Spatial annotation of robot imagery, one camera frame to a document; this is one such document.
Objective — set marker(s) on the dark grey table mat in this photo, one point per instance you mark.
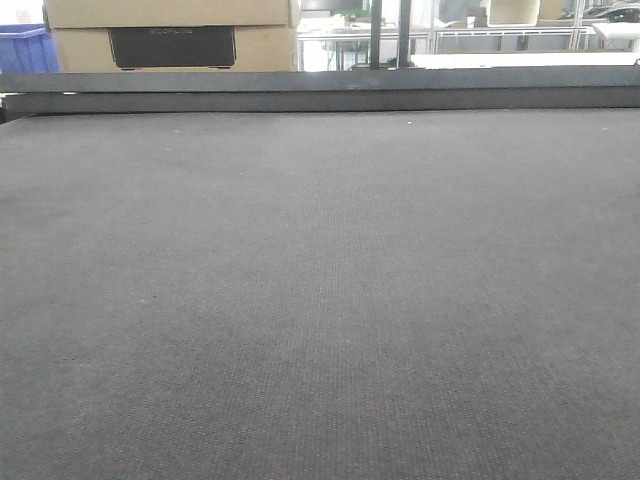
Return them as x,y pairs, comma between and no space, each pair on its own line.
434,295

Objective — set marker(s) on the white background workbench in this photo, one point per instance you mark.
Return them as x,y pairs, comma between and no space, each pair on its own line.
535,59

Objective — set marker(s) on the black vertical pole left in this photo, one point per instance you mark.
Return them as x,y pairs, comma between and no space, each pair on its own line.
375,35

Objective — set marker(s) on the black vertical pole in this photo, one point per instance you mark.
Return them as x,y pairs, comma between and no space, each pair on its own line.
375,35
404,27

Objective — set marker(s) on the black vertical pole right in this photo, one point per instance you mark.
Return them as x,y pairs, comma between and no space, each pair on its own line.
404,27

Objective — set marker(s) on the lower cardboard box black label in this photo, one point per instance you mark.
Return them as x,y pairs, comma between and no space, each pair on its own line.
259,49

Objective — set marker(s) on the beige background box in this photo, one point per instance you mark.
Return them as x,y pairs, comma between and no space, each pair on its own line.
512,13

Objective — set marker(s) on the upper cardboard box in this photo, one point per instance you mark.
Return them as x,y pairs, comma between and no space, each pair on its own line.
135,13

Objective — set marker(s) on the blue crate behind table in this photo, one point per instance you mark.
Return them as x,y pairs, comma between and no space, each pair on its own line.
27,48

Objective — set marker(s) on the dark grey table edge rail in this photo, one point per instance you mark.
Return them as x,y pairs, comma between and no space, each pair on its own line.
503,88

